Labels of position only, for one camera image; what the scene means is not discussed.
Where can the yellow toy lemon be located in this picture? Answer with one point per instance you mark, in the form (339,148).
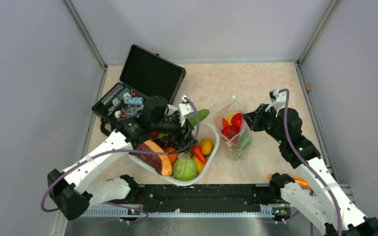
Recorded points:
(229,119)

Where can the small red toy tomato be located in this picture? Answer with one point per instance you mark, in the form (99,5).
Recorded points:
(237,120)

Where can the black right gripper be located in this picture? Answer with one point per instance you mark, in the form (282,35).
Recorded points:
(253,118)

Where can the green toy cucumber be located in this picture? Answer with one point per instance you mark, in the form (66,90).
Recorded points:
(243,143)
(202,114)

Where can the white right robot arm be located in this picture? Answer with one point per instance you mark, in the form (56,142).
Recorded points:
(326,206)

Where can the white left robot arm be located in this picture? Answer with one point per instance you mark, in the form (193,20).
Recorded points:
(72,190)

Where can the black foam-lined case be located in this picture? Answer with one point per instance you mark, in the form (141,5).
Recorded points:
(144,75)

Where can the purple toy grapes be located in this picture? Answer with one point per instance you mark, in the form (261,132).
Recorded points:
(166,142)

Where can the large green toy cabbage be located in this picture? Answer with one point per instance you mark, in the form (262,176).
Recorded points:
(184,169)

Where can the white plastic basket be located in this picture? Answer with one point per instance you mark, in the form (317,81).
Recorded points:
(207,130)

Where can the clear zip top bag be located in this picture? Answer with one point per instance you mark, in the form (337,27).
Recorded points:
(233,107)

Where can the orange toy carrot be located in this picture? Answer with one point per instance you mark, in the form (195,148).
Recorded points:
(225,123)

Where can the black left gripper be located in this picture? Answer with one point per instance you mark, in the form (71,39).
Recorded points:
(187,138)

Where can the red toy chili pepper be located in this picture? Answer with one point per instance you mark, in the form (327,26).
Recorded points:
(199,154)

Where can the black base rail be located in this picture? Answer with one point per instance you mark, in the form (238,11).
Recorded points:
(207,198)

